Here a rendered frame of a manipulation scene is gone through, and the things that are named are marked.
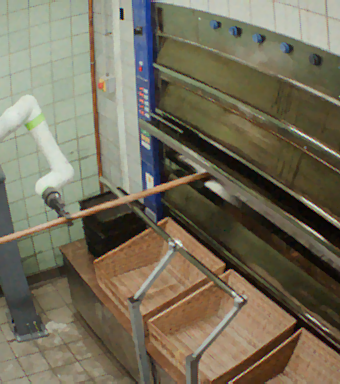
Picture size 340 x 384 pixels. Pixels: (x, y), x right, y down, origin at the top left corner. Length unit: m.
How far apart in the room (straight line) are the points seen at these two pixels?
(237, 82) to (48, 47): 1.59
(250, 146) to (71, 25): 1.68
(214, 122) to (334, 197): 0.82
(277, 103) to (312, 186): 0.35
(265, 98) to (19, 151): 1.98
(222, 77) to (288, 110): 0.44
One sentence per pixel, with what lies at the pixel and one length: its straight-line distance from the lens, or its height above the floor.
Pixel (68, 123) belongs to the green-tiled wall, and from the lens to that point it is 3.93.
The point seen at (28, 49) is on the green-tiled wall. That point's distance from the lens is 3.68.
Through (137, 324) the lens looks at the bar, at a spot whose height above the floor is 0.81.
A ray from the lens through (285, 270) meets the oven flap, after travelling 2.60.
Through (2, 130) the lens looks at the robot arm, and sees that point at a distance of 2.85.
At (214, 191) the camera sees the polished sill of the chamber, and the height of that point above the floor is 1.18.
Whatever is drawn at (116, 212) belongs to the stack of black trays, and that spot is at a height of 0.90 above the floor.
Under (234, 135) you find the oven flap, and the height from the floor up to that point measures 1.53.
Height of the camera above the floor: 2.58
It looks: 29 degrees down
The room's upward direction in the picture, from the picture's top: 3 degrees counter-clockwise
